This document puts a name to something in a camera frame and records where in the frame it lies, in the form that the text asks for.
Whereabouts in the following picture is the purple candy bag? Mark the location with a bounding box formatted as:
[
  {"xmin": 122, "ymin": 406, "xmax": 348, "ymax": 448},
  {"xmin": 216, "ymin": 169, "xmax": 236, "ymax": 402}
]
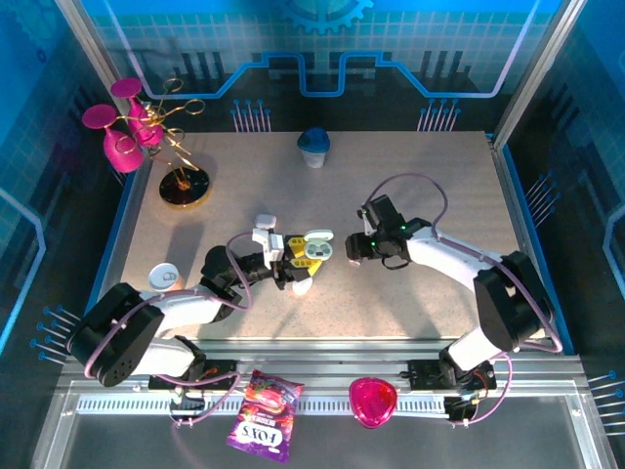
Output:
[{"xmin": 225, "ymin": 369, "xmax": 307, "ymax": 463}]

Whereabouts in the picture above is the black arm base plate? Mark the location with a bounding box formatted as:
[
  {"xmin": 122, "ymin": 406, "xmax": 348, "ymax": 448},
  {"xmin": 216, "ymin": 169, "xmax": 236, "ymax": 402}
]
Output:
[
  {"xmin": 407, "ymin": 359, "xmax": 497, "ymax": 392},
  {"xmin": 147, "ymin": 358, "xmax": 241, "ymax": 392}
]

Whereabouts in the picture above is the pink wine glass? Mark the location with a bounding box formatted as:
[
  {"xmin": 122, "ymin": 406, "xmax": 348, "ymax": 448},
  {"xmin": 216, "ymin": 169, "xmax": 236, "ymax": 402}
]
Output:
[
  {"xmin": 109, "ymin": 77, "xmax": 166, "ymax": 148},
  {"xmin": 80, "ymin": 103, "xmax": 146, "ymax": 175}
]

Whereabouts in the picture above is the pink translucent bowl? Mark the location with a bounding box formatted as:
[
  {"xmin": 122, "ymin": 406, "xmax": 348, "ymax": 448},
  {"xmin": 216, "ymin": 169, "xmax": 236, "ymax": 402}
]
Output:
[{"xmin": 348, "ymin": 375, "xmax": 399, "ymax": 431}]

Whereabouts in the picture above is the white cup with blue lid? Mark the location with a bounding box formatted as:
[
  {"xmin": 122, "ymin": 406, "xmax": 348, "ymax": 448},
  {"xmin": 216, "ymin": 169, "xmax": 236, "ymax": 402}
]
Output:
[{"xmin": 296, "ymin": 126, "xmax": 332, "ymax": 170}]

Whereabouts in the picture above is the black electronics box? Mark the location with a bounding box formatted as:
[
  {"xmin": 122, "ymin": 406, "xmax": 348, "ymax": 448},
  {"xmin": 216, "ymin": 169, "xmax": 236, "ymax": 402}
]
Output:
[
  {"xmin": 168, "ymin": 390, "xmax": 207, "ymax": 414},
  {"xmin": 444, "ymin": 396, "xmax": 479, "ymax": 422}
]

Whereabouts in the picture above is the aluminium frame beam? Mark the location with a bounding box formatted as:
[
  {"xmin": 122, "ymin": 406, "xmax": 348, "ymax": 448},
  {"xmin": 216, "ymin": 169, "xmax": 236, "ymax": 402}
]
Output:
[{"xmin": 58, "ymin": 339, "xmax": 587, "ymax": 392}]

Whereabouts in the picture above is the gold wire glass rack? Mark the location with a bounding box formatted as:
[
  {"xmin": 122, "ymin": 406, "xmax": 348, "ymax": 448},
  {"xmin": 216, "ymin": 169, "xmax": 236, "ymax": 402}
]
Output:
[{"xmin": 114, "ymin": 77, "xmax": 214, "ymax": 210}]

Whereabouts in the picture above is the aluminium side rail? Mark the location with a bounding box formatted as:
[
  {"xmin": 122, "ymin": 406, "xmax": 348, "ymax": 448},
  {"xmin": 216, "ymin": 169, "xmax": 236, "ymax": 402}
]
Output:
[
  {"xmin": 85, "ymin": 155, "xmax": 153, "ymax": 346},
  {"xmin": 486, "ymin": 130, "xmax": 577, "ymax": 356}
]

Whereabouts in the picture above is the pale earbud charging case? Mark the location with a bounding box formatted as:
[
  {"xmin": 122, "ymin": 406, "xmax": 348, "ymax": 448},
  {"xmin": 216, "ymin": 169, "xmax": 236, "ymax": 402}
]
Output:
[{"xmin": 303, "ymin": 231, "xmax": 337, "ymax": 261}]

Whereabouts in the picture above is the white slotted cable duct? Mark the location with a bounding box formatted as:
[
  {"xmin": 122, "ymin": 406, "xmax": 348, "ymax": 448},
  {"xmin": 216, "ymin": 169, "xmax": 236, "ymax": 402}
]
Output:
[{"xmin": 76, "ymin": 394, "xmax": 453, "ymax": 415}]

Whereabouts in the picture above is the aluminium frame post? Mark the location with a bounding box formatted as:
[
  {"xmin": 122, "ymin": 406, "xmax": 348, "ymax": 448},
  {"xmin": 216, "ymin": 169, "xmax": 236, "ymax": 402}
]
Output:
[
  {"xmin": 490, "ymin": 0, "xmax": 590, "ymax": 148},
  {"xmin": 54, "ymin": 0, "xmax": 147, "ymax": 162}
]

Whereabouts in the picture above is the white-topped tin can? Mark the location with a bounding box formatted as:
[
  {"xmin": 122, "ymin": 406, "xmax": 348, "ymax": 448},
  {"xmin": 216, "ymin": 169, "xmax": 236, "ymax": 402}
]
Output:
[{"xmin": 147, "ymin": 262, "xmax": 183, "ymax": 294}]

